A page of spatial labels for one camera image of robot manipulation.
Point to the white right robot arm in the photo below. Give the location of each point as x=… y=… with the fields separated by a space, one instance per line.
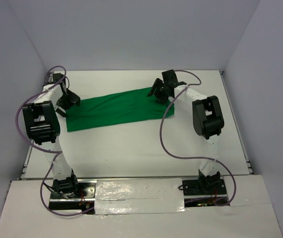
x=207 y=119

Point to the green t shirt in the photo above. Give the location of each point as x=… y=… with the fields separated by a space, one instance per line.
x=118 y=108

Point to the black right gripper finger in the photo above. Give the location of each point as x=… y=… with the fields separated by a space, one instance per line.
x=161 y=99
x=158 y=83

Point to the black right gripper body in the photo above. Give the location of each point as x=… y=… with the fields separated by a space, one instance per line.
x=162 y=90

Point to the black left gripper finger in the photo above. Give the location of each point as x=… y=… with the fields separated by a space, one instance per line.
x=72 y=98
x=60 y=111

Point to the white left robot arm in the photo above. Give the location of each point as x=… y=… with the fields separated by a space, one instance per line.
x=42 y=126

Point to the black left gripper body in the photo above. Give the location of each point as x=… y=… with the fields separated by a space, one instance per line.
x=62 y=102

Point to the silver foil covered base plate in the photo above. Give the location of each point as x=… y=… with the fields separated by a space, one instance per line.
x=138 y=196

